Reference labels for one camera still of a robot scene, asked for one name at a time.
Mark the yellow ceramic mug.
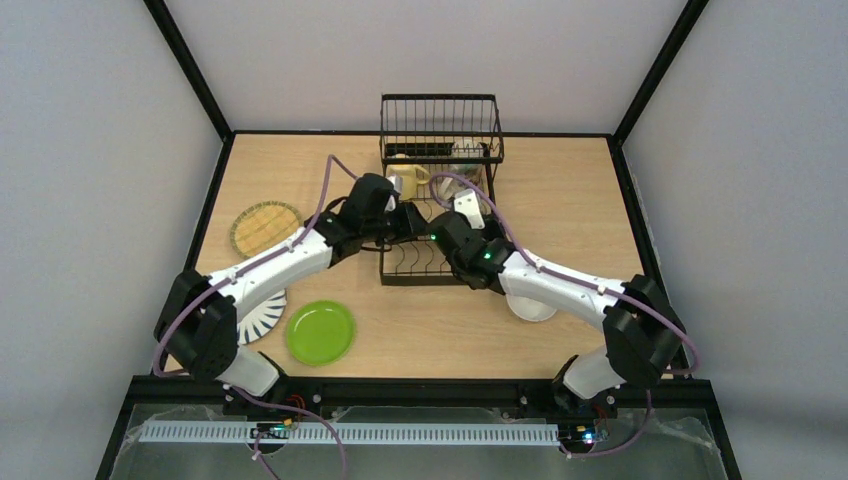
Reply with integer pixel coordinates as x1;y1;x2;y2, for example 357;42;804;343
387;163;431;200

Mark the black wire dish rack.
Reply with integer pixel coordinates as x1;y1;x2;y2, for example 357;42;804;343
378;93;506;287

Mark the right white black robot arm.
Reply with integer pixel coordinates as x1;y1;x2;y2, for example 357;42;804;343
427;212;685;400

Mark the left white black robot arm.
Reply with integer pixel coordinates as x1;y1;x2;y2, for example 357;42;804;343
153;173;427;396

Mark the plain white bowl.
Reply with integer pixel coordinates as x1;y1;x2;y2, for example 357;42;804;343
506;295;557;323

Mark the green plastic plate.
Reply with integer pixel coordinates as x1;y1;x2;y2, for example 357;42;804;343
285;300;357;367

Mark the woven bamboo plate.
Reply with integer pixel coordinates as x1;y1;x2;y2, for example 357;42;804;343
229;200;303;259

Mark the blue striped white plate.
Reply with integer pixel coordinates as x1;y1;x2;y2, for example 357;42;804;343
237;289;288;345

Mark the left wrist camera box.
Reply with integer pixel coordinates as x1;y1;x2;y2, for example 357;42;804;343
385;174;404;212

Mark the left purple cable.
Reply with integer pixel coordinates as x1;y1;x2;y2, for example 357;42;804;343
152;154;349;480

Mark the purple cable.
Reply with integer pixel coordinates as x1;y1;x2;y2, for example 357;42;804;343
429;172;701;460
152;154;349;480

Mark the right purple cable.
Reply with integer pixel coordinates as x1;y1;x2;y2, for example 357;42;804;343
429;172;701;460

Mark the white slotted cable duct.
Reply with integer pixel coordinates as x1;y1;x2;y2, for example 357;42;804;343
138;420;559;447

